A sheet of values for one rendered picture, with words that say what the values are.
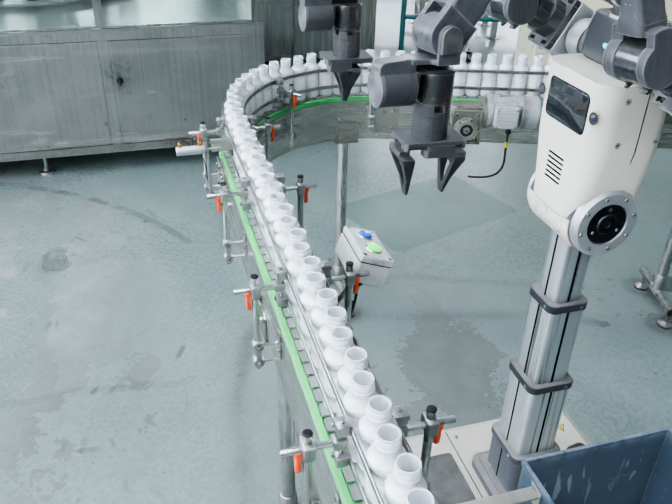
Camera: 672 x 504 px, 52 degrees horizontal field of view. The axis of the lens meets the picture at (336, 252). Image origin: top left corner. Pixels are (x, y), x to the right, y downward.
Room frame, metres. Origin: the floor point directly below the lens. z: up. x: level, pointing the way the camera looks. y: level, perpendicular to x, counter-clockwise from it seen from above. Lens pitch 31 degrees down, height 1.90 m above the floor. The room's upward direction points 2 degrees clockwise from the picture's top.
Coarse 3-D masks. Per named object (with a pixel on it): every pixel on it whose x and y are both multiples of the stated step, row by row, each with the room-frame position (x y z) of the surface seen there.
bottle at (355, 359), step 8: (352, 352) 0.90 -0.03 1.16; (360, 352) 0.89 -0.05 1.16; (344, 360) 0.88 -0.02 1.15; (352, 360) 0.86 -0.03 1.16; (360, 360) 0.86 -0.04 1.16; (344, 368) 0.88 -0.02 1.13; (352, 368) 0.86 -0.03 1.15; (360, 368) 0.86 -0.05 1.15; (368, 368) 0.89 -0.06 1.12; (344, 376) 0.87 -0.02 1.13; (344, 384) 0.86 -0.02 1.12; (344, 392) 0.86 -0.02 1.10; (336, 408) 0.88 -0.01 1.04; (336, 416) 0.87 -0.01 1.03
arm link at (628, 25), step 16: (624, 0) 1.16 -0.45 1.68; (640, 0) 1.13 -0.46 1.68; (656, 0) 1.14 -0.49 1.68; (624, 16) 1.15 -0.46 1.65; (640, 16) 1.13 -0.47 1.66; (656, 16) 1.13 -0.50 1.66; (624, 32) 1.15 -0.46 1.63; (640, 32) 1.12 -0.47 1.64; (656, 32) 1.10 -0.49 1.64; (608, 48) 1.18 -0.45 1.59; (656, 48) 1.10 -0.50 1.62; (608, 64) 1.17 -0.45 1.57; (640, 64) 1.10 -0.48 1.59; (656, 64) 1.10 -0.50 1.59; (640, 80) 1.10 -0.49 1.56; (656, 80) 1.10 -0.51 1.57
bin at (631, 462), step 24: (648, 432) 0.93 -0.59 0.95; (552, 456) 0.87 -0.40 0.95; (576, 456) 0.89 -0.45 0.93; (600, 456) 0.90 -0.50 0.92; (624, 456) 0.92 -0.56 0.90; (648, 456) 0.94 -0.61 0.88; (528, 480) 0.83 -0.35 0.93; (552, 480) 0.88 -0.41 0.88; (576, 480) 0.89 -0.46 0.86; (600, 480) 0.91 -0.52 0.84; (624, 480) 0.93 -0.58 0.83; (648, 480) 0.94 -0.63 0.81
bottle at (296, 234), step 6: (294, 228) 1.29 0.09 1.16; (300, 228) 1.29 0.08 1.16; (294, 234) 1.29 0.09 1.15; (300, 234) 1.29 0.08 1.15; (306, 234) 1.28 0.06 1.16; (288, 240) 1.28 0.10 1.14; (294, 240) 1.26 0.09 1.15; (300, 240) 1.26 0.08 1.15; (306, 240) 1.28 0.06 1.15; (288, 246) 1.27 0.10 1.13; (288, 252) 1.26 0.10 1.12; (288, 258) 1.25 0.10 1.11
